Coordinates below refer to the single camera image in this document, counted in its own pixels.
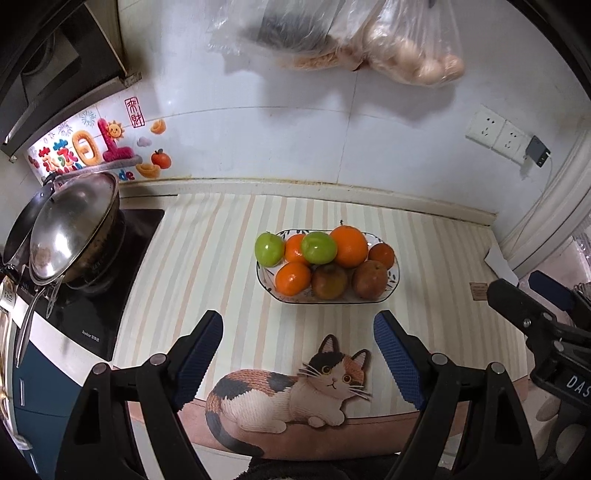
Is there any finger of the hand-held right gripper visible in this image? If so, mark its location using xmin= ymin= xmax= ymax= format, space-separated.
xmin=527 ymin=271 xmax=578 ymax=315
xmin=486 ymin=278 xmax=561 ymax=344

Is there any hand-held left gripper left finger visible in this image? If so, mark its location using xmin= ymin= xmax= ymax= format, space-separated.
xmin=54 ymin=310 xmax=225 ymax=480

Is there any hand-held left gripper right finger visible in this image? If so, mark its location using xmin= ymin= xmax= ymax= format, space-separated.
xmin=373 ymin=311 xmax=541 ymax=480

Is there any patterned oval ceramic plate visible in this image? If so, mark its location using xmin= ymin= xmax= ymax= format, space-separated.
xmin=256 ymin=229 xmax=400 ymax=305

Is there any small reddish brown apple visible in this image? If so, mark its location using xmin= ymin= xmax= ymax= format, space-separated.
xmin=368 ymin=243 xmax=396 ymax=271

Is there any small orange tangerine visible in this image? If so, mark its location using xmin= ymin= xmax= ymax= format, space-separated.
xmin=275 ymin=261 xmax=312 ymax=296
xmin=284 ymin=234 xmax=309 ymax=265

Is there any large orange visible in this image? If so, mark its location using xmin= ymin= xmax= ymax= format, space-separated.
xmin=330 ymin=225 xmax=369 ymax=269

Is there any green apple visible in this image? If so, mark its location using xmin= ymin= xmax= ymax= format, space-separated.
xmin=255 ymin=232 xmax=286 ymax=267
xmin=301 ymin=232 xmax=339 ymax=265

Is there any striped cat print table mat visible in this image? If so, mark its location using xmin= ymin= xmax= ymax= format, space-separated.
xmin=113 ymin=191 xmax=529 ymax=457

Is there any black glass gas stove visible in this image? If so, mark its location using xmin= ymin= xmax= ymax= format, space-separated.
xmin=0 ymin=209 xmax=165 ymax=362

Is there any black charger plug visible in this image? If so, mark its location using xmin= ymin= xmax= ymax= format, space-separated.
xmin=525 ymin=135 xmax=551 ymax=168

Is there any blue kitchen cabinet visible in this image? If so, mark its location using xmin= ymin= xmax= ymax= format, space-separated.
xmin=11 ymin=344 xmax=84 ymax=467

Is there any steel wok with lid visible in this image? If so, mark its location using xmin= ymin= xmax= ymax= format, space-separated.
xmin=16 ymin=172 xmax=126 ymax=365

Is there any dark frying pan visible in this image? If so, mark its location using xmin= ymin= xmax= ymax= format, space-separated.
xmin=2 ymin=185 xmax=51 ymax=266

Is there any plastic bag of eggs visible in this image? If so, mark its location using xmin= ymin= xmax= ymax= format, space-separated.
xmin=332 ymin=0 xmax=466 ymax=88

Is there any black range hood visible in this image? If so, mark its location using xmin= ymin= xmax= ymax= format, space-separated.
xmin=0 ymin=0 xmax=141 ymax=160

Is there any plastic bag with dark contents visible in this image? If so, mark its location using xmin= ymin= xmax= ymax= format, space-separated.
xmin=208 ymin=0 xmax=370 ymax=70

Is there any white door frame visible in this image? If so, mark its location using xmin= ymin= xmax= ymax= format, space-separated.
xmin=501 ymin=134 xmax=591 ymax=278

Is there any white wall socket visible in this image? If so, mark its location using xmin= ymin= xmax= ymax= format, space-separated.
xmin=465 ymin=105 xmax=506 ymax=148
xmin=491 ymin=121 xmax=532 ymax=160

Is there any colourful wall decal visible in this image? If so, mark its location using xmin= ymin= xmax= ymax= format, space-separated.
xmin=28 ymin=96 xmax=172 ymax=185

